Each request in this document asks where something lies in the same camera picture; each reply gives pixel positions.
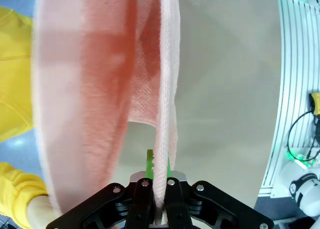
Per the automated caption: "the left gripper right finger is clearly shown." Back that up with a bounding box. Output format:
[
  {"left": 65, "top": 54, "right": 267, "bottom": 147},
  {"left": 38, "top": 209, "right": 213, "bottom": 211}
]
[{"left": 166, "top": 158, "right": 275, "bottom": 229}]

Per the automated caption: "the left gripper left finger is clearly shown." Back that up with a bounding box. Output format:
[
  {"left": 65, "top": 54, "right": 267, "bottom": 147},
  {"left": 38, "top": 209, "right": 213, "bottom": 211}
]
[{"left": 46, "top": 148, "right": 156, "bottom": 229}]

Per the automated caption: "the pink terry towel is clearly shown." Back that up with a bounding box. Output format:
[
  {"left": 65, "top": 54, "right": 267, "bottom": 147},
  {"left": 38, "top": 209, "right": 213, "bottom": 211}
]
[{"left": 32, "top": 0, "right": 181, "bottom": 226}]

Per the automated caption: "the right forearm yellow sleeve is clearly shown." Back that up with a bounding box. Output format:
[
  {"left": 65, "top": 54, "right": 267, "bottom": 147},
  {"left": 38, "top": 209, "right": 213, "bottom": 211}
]
[{"left": 0, "top": 162, "right": 49, "bottom": 229}]

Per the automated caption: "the person's right hand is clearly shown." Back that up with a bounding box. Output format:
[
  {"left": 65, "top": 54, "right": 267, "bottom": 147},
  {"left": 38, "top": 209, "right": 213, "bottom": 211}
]
[{"left": 26, "top": 194, "right": 61, "bottom": 229}]

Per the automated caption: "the yellow black connector box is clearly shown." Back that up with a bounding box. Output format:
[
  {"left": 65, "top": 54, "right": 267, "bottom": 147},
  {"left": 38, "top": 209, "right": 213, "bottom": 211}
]
[{"left": 309, "top": 92, "right": 320, "bottom": 115}]

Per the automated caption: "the person in yellow hoodie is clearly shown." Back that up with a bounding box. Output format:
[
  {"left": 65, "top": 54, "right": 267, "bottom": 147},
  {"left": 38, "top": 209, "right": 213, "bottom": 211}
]
[{"left": 0, "top": 6, "right": 50, "bottom": 229}]

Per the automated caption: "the black looped base cable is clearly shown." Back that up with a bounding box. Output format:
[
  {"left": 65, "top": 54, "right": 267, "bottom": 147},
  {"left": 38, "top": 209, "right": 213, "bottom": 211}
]
[{"left": 286, "top": 108, "right": 320, "bottom": 156}]

